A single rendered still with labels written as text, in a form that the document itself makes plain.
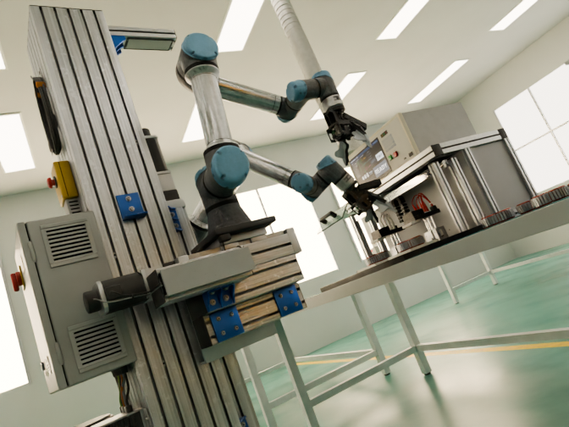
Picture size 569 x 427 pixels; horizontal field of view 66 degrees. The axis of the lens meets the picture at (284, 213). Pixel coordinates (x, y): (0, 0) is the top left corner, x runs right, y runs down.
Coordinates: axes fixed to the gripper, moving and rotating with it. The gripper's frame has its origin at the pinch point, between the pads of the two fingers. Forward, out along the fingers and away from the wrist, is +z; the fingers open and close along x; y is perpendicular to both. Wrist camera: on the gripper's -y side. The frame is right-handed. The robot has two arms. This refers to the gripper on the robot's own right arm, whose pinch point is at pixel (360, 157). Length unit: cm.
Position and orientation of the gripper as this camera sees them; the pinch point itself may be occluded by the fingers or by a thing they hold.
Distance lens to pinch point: 164.8
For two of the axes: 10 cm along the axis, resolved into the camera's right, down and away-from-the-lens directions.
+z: 3.6, 9.1, -1.9
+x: 5.0, -3.6, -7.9
